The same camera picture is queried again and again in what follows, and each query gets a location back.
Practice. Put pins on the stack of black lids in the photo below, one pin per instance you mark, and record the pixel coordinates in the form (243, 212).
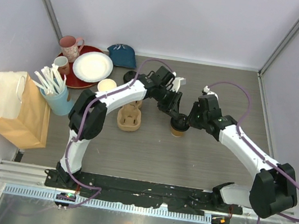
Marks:
(128, 76)

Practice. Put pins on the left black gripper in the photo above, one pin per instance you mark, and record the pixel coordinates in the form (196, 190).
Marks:
(173, 107)

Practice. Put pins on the brown paper cup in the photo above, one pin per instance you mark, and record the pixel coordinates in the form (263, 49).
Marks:
(176, 132)

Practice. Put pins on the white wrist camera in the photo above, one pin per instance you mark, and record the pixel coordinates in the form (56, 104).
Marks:
(207, 91)
(176, 83)

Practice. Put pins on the white paper plate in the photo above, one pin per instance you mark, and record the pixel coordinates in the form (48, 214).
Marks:
(92, 67)

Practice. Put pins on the brown pulp cup carrier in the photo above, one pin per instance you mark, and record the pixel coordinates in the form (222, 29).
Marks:
(129, 116)

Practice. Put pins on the small pink floral mug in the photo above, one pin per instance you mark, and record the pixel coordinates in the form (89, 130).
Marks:
(62, 64)

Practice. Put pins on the stacked brown paper cups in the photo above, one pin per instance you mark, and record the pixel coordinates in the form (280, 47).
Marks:
(106, 85)

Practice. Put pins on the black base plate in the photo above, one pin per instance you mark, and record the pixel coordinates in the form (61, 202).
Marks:
(149, 194)

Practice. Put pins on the tall pink floral mug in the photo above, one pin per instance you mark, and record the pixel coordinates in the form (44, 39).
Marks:
(71, 47)

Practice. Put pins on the aluminium rail frame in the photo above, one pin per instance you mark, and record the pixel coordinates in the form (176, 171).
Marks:
(44, 183)

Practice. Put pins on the brown paper bag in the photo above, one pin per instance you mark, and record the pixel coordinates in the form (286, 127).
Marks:
(24, 113)

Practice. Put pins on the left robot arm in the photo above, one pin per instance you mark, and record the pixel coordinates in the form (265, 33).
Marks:
(88, 114)

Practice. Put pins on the light blue holder cup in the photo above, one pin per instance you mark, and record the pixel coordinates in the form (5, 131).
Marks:
(60, 104)

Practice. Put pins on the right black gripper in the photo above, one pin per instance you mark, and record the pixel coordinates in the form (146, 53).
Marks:
(192, 123)

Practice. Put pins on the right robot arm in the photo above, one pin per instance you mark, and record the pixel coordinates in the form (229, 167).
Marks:
(271, 191)

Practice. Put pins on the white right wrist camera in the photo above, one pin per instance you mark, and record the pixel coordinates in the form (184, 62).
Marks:
(207, 91)

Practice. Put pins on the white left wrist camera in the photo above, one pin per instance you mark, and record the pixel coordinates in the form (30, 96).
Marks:
(176, 83)

